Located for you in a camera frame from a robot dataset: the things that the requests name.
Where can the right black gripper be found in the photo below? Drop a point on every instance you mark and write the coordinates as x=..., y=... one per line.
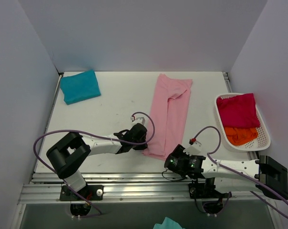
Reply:
x=171, y=160

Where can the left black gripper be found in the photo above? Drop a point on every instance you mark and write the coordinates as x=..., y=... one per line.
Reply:
x=141, y=136

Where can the pink t shirt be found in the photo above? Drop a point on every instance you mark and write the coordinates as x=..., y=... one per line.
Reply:
x=169, y=112

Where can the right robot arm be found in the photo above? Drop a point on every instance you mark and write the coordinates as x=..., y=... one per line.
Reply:
x=264, y=175

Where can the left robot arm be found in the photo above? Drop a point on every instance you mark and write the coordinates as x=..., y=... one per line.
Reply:
x=68, y=154

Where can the orange t shirt in basket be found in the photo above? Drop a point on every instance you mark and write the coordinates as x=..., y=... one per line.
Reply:
x=240, y=136

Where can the mint green cloth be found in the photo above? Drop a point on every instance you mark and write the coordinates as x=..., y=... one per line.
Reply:
x=167, y=224

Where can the folded teal t shirt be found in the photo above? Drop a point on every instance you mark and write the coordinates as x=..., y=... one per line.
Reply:
x=80, y=87

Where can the crimson t shirt in basket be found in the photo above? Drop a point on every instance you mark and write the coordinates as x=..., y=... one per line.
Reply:
x=238, y=111

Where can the white plastic basket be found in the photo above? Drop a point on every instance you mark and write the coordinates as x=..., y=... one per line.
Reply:
x=262, y=142

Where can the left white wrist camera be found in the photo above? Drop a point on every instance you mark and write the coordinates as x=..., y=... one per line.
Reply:
x=137, y=120

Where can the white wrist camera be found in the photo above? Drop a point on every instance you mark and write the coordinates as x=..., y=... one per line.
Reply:
x=195, y=147
x=137, y=120

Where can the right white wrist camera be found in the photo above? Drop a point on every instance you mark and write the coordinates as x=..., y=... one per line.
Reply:
x=195, y=147

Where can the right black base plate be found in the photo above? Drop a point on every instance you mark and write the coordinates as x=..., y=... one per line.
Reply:
x=203, y=191

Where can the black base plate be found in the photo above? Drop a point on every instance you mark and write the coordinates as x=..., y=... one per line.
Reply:
x=90, y=192
x=203, y=191

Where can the aluminium rail frame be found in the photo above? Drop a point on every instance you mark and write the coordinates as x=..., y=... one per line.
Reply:
x=44, y=188

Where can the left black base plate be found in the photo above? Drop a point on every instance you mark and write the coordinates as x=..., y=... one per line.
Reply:
x=90, y=192

